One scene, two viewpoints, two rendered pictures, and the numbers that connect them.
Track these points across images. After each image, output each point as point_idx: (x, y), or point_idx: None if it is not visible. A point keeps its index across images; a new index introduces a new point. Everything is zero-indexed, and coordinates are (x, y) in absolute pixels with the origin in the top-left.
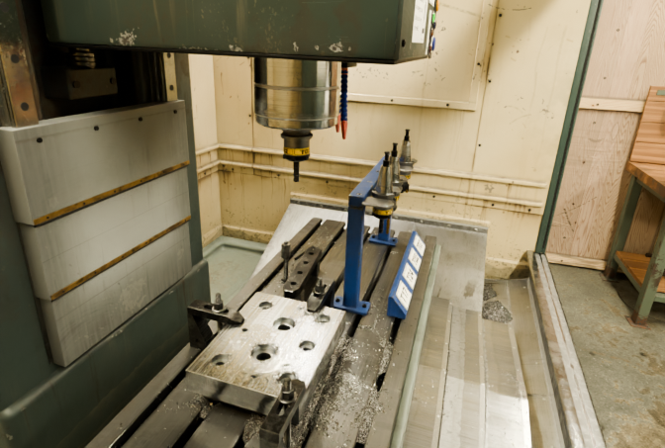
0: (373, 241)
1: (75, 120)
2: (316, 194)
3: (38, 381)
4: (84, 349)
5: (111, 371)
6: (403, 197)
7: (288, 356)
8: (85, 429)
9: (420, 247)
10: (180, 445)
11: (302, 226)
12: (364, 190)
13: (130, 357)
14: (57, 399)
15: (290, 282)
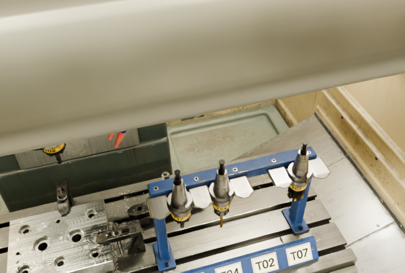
0: (284, 214)
1: None
2: (332, 122)
3: (12, 168)
4: (34, 165)
5: (62, 180)
6: (395, 187)
7: (43, 258)
8: (44, 200)
9: (296, 257)
10: (2, 252)
11: (298, 146)
12: (168, 187)
13: (78, 178)
14: (21, 181)
15: (139, 206)
